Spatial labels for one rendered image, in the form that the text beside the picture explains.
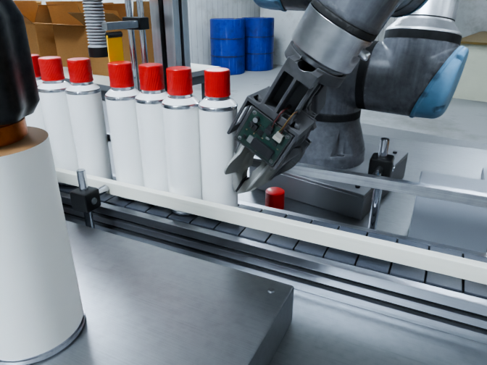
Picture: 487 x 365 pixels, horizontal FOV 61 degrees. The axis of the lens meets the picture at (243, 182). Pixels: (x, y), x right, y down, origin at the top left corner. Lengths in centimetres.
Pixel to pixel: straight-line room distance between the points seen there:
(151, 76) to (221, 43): 647
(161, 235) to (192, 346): 24
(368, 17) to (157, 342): 36
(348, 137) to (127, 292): 48
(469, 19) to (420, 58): 740
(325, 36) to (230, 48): 663
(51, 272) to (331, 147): 53
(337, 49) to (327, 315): 29
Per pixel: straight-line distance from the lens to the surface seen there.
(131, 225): 64
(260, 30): 742
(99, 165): 71
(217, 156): 55
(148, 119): 59
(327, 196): 73
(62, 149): 73
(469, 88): 600
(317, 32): 43
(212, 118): 54
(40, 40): 298
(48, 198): 36
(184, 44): 74
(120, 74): 62
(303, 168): 56
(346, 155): 78
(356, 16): 43
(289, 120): 44
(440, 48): 72
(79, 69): 68
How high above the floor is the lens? 117
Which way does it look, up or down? 24 degrees down
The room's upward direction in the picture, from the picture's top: straight up
